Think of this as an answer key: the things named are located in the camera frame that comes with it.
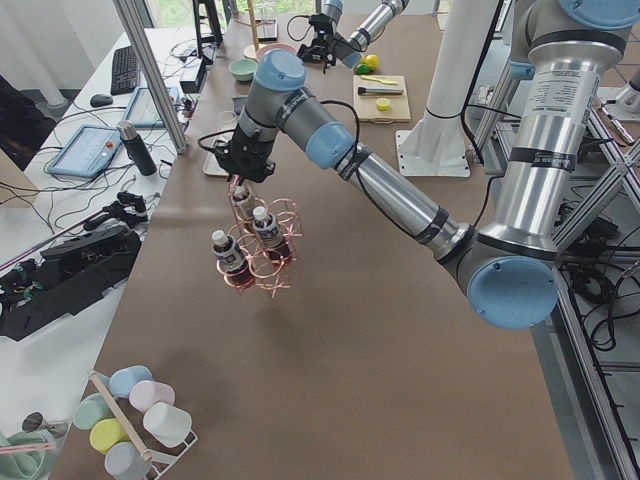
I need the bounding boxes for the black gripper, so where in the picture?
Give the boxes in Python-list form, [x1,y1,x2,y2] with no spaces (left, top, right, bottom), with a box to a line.
[297,13,363,71]
[213,126,277,183]

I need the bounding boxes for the tea bottle white cap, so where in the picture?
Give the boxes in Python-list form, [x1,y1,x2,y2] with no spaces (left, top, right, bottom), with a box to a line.
[251,205,293,262]

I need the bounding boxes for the copper wire bottle basket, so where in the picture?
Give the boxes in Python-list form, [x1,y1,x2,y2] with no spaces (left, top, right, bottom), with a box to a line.
[211,177,303,296]

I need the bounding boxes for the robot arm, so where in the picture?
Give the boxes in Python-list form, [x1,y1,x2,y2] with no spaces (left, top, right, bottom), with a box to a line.
[297,0,409,70]
[213,1,639,329]

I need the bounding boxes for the white rabbit serving tray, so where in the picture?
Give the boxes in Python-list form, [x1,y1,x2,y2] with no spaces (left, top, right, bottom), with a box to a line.
[202,152,230,178]

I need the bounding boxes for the green lime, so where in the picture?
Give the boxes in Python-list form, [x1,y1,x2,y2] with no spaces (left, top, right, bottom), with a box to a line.
[354,63,371,75]

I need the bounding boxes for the clear wine glass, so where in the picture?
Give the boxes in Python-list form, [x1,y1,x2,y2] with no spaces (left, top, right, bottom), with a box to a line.
[218,110,237,131]

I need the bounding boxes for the upper yellow lemon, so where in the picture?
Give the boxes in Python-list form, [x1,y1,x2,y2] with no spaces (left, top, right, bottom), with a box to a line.
[364,54,380,70]

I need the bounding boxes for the pink bowl of ice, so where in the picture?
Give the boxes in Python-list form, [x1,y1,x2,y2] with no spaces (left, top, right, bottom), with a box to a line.
[256,42,297,62]

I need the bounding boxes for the yellow plastic knife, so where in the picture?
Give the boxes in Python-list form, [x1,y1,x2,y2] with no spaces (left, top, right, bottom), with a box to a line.
[360,75,398,85]

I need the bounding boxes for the steel muddler black tip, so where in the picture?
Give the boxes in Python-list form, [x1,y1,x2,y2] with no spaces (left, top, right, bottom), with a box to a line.
[357,86,404,96]

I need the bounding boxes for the bamboo cutting board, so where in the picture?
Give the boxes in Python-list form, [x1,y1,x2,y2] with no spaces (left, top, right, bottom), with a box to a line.
[353,75,411,123]

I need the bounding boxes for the wooden stand with base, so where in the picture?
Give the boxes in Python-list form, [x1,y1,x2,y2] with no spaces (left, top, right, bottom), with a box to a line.
[234,1,270,60]

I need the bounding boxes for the half lemon slice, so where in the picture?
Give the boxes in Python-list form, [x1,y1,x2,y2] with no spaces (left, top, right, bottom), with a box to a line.
[375,98,391,111]

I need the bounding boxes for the light green bowl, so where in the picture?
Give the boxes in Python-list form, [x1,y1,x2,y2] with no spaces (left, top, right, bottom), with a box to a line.
[228,58,258,82]

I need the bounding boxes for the black thermos bottle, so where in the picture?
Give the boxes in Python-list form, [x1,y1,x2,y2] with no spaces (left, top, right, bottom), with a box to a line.
[116,120,157,176]

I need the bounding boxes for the black keyboard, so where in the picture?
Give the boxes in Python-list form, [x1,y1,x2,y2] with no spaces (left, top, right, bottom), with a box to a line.
[110,46,140,96]

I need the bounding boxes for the black computer mouse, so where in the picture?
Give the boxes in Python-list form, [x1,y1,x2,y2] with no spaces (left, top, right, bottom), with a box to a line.
[89,94,113,108]

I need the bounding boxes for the blue teach pendant tablet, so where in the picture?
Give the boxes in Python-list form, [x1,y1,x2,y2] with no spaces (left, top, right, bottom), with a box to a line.
[46,125,121,179]

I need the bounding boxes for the black equipment on side table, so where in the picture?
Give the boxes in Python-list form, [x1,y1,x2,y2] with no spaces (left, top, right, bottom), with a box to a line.
[1,192,148,341]

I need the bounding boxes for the pink cup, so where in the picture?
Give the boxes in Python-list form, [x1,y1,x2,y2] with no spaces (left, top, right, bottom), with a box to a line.
[129,380,176,413]

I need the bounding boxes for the light blue cup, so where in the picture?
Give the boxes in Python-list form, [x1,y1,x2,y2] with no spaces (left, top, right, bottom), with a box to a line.
[109,365,153,398]

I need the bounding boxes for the white cup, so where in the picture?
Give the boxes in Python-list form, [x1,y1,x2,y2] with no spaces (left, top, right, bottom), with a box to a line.
[143,402,192,448]

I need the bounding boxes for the green cup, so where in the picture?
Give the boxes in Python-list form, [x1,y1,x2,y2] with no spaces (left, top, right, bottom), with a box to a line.
[72,393,114,430]

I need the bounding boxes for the yellow cup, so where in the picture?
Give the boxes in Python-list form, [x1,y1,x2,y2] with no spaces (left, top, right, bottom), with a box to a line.
[89,418,130,455]

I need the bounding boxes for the white cup rack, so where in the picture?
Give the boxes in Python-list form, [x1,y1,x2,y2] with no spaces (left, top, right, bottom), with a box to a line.
[88,371,199,479]

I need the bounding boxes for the grey blue cup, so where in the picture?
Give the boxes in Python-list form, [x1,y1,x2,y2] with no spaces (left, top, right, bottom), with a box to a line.
[104,442,151,480]

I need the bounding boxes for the steel jigger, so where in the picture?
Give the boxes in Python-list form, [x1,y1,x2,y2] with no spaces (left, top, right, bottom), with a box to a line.
[21,411,69,438]

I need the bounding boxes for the aluminium frame post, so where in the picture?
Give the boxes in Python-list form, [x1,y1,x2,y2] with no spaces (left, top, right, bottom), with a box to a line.
[113,0,188,155]

